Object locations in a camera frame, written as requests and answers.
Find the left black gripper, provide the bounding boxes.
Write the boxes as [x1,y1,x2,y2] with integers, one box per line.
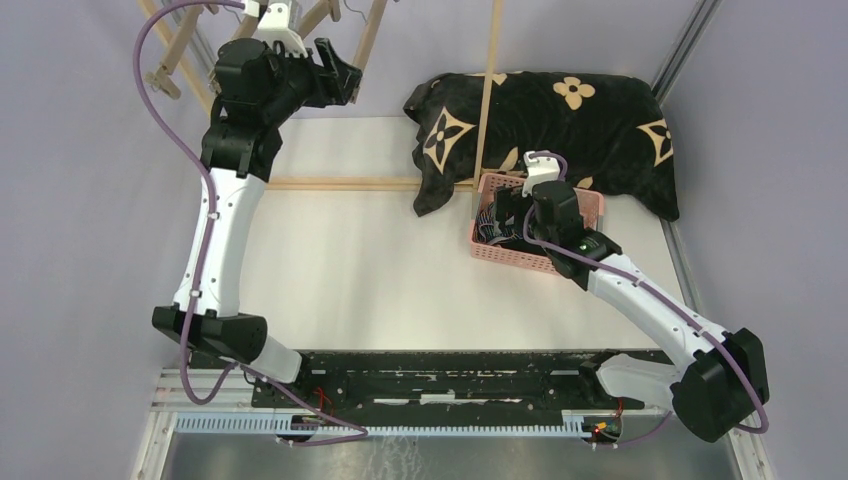
[262,38,364,126]

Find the navy striped boxer shorts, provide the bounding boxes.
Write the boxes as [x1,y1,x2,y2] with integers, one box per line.
[472,202,530,251]

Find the beige clip hanger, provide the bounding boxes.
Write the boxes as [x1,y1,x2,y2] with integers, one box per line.
[342,0,389,74]
[296,0,341,38]
[143,5,219,110]
[208,0,269,94]

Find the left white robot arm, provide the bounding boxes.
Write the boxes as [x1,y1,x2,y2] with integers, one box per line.
[152,38,362,407]

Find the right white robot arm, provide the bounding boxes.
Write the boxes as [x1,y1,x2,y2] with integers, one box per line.
[491,181,770,443]

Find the empty beige clip hanger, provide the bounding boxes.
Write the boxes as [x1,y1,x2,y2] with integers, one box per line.
[143,5,219,110]

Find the pink plastic basket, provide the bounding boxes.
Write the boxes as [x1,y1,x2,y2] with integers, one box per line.
[469,173,605,275]

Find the black floral blanket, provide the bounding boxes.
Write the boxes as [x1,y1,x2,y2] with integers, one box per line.
[403,71,680,222]

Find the wooden clothes rack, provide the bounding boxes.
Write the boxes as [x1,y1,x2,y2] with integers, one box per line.
[171,1,503,191]

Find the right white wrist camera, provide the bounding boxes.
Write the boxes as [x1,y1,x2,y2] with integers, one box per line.
[522,150,567,197]

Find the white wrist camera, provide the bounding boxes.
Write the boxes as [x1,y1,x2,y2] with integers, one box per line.
[522,150,567,197]
[242,0,307,58]

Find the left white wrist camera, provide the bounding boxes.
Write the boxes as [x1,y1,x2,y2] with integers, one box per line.
[242,0,307,58]

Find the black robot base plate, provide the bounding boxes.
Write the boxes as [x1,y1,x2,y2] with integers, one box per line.
[274,350,645,445]

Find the aluminium frame rail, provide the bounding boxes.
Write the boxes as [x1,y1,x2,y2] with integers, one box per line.
[652,0,722,104]

